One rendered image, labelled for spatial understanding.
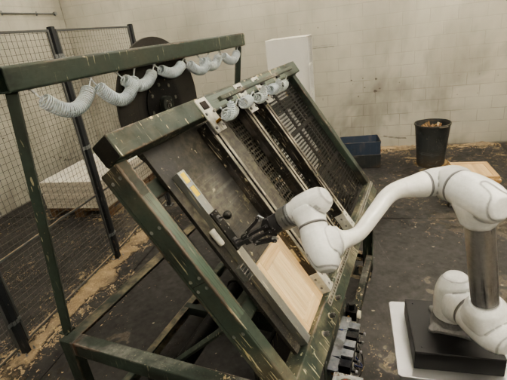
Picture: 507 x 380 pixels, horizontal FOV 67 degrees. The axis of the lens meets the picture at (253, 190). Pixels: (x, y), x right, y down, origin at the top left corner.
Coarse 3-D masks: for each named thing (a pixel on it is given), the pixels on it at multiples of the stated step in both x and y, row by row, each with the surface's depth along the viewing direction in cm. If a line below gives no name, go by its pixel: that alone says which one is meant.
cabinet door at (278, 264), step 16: (272, 256) 187; (288, 256) 196; (272, 272) 182; (288, 272) 191; (304, 272) 200; (288, 288) 185; (304, 288) 194; (288, 304) 179; (304, 304) 188; (304, 320) 181
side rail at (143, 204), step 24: (120, 168) 140; (120, 192) 145; (144, 192) 143; (144, 216) 145; (168, 216) 146; (168, 240) 145; (192, 264) 144; (192, 288) 150; (216, 288) 146; (216, 312) 151; (240, 312) 150; (240, 336) 151; (264, 336) 153; (264, 360) 151
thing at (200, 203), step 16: (176, 176) 163; (192, 192) 163; (208, 208) 166; (208, 224) 167; (224, 240) 167; (240, 256) 167; (256, 272) 169; (272, 288) 172; (272, 304) 171; (288, 320) 171; (304, 336) 173
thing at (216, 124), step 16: (208, 112) 188; (208, 128) 190; (224, 128) 192; (208, 144) 194; (224, 144) 192; (224, 160) 194; (240, 160) 196; (240, 176) 194; (256, 192) 194; (256, 208) 198; (272, 208) 198; (288, 240) 198; (304, 256) 198; (320, 288) 202
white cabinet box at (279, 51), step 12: (300, 36) 532; (276, 48) 531; (288, 48) 527; (300, 48) 524; (276, 60) 537; (288, 60) 534; (300, 60) 530; (312, 60) 583; (300, 72) 537; (312, 72) 589; (312, 84) 596; (312, 96) 603; (288, 156) 590
